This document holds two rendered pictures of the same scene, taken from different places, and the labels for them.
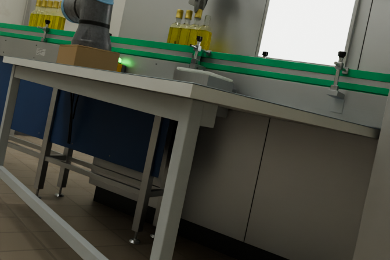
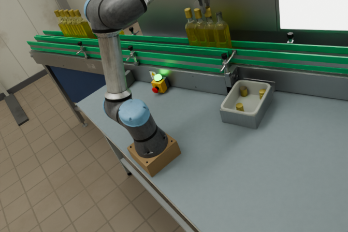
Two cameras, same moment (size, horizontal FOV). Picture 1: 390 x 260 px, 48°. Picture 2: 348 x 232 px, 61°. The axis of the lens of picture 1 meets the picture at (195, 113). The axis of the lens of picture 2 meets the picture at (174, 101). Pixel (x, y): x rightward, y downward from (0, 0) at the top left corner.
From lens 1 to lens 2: 1.30 m
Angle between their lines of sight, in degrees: 38
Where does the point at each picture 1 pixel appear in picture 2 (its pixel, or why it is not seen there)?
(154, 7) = not seen: outside the picture
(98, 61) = (165, 159)
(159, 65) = (196, 76)
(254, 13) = not seen: outside the picture
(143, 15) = not seen: outside the picture
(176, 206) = not seen: outside the picture
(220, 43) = (236, 20)
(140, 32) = (155, 14)
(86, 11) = (134, 135)
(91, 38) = (151, 150)
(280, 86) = (318, 79)
